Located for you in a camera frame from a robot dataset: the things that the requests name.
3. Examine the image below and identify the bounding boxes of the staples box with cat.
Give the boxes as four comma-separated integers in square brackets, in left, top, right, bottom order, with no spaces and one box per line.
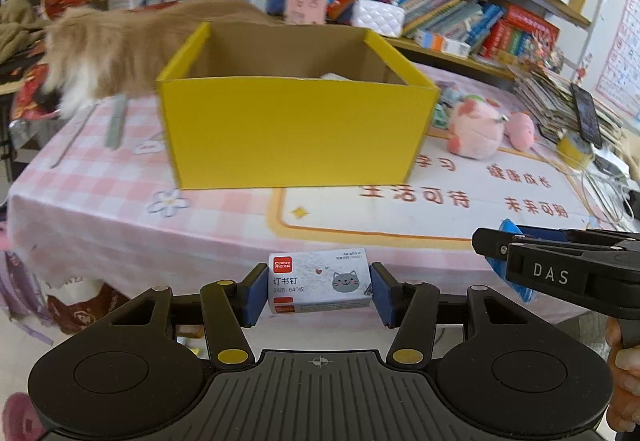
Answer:
[268,248,372,314]

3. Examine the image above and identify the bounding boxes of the stack of booklets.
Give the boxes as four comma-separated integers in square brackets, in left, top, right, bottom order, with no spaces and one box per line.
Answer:
[509,66,623,150]

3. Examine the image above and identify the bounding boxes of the white quilted pearl handbag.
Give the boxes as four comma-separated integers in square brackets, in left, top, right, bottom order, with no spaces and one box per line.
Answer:
[350,0,406,38]

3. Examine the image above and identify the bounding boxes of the white cable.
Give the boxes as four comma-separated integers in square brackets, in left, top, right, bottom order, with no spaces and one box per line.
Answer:
[529,140,639,232]

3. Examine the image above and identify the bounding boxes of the person's right hand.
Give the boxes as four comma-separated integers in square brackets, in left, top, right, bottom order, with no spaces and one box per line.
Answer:
[605,317,640,440]

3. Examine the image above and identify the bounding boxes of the fluffy orange cat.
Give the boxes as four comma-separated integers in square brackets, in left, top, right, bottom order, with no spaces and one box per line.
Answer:
[42,0,271,120]

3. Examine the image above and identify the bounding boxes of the black smartphone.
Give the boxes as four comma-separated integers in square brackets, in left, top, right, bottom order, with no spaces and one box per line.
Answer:
[570,84,603,149]

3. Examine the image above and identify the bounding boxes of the grey metal ruler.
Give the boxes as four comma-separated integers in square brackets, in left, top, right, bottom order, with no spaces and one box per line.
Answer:
[104,94,128,151]

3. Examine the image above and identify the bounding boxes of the olive green cloth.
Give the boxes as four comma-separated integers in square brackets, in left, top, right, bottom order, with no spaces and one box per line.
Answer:
[0,0,49,64]

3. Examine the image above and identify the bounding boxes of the white cube box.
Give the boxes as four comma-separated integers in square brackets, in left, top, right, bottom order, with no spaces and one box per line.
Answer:
[320,73,351,82]

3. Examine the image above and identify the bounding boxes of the pink printed cup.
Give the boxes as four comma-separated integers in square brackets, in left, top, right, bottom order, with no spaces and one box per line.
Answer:
[284,0,329,25]

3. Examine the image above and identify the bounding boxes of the grey toy car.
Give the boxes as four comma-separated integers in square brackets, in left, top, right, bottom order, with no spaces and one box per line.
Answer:
[437,82,465,108]

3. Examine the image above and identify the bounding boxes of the large pink plush pig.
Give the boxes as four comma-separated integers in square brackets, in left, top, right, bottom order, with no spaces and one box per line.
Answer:
[447,98,508,161]

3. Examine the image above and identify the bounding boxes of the yellow cardboard box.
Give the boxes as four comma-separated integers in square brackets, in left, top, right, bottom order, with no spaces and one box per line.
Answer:
[156,22,439,190]

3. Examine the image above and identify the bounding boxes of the yellow tape roll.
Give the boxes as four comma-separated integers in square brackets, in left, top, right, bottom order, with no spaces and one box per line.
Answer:
[555,131,593,170]

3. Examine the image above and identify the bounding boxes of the orange white medicine box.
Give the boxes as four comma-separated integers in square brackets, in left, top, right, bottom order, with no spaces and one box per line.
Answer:
[414,30,471,59]

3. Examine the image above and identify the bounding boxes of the red dictionary book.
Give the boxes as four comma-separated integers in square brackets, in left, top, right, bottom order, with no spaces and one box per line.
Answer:
[503,5,560,45]

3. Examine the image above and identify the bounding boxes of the pink checkered desk mat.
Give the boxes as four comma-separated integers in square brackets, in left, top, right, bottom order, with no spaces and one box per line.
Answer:
[6,63,632,301]

